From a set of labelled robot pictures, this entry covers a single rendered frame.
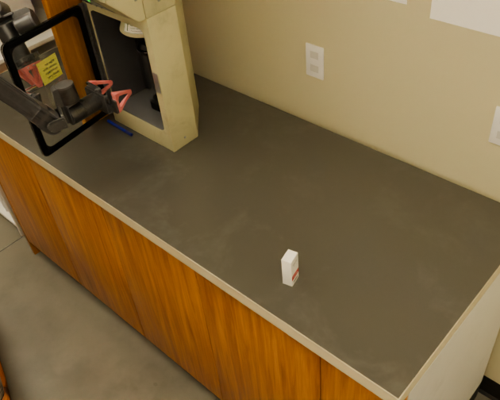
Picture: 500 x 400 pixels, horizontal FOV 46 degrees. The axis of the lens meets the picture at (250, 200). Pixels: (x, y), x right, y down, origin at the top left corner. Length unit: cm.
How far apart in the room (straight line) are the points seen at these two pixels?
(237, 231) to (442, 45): 74
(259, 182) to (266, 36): 53
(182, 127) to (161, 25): 36
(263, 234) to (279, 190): 19
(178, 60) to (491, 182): 99
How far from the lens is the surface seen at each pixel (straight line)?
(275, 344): 165
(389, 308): 150
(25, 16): 196
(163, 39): 181
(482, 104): 171
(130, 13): 171
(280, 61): 207
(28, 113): 182
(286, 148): 194
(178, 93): 191
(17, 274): 314
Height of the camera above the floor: 212
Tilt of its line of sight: 42 degrees down
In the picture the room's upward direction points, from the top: 6 degrees counter-clockwise
